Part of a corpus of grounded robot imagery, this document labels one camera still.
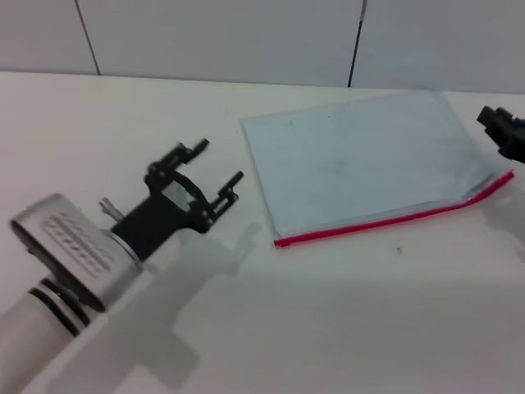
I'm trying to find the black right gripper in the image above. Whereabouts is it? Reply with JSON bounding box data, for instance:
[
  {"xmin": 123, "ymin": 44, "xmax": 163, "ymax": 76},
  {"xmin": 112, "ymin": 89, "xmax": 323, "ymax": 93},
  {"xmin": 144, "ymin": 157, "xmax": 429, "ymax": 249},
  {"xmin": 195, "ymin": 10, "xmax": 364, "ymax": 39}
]
[{"xmin": 476, "ymin": 105, "xmax": 525, "ymax": 166}]

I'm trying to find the clear document bag red zipper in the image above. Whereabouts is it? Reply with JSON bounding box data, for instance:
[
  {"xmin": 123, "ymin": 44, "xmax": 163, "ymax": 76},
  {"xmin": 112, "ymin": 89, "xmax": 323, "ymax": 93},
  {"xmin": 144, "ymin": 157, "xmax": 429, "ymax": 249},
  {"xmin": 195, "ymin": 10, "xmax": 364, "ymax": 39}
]
[{"xmin": 240, "ymin": 89, "xmax": 516, "ymax": 249}]

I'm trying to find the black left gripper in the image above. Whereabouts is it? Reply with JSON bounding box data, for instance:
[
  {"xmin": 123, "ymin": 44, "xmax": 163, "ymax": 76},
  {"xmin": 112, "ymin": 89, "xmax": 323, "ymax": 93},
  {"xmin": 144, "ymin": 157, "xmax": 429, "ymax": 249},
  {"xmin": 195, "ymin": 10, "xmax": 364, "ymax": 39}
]
[{"xmin": 109, "ymin": 138, "xmax": 246, "ymax": 263}]

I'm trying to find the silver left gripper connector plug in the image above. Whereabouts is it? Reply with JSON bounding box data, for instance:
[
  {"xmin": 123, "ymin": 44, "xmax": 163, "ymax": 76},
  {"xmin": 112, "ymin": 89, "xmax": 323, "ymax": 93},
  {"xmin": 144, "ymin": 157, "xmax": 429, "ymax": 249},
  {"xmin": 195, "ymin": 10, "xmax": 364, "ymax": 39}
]
[{"xmin": 98, "ymin": 197, "xmax": 125, "ymax": 223}]

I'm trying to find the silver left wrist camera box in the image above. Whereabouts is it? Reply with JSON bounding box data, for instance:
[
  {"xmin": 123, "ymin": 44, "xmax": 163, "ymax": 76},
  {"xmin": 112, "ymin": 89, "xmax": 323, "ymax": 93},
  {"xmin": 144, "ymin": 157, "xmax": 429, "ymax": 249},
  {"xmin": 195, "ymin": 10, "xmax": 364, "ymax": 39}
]
[{"xmin": 10, "ymin": 192, "xmax": 145, "ymax": 313}]

